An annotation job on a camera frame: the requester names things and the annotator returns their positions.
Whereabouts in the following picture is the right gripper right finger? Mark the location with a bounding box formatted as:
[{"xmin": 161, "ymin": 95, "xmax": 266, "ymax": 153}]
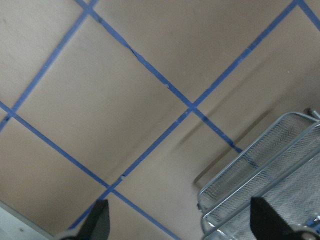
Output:
[{"xmin": 249, "ymin": 197, "xmax": 320, "ymax": 240}]

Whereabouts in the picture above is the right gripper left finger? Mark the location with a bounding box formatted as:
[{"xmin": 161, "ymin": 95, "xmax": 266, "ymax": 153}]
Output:
[{"xmin": 56, "ymin": 199, "xmax": 110, "ymax": 240}]

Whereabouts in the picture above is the red emergency stop button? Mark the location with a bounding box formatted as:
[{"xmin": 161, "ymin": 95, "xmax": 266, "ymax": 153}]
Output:
[{"xmin": 305, "ymin": 215, "xmax": 320, "ymax": 232}]

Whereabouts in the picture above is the metal wire mesh shelf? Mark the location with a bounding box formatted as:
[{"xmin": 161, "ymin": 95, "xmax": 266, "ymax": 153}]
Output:
[{"xmin": 197, "ymin": 108, "xmax": 320, "ymax": 240}]

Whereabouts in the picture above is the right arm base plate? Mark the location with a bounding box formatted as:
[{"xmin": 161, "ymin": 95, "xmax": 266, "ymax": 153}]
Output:
[{"xmin": 0, "ymin": 201, "xmax": 54, "ymax": 240}]

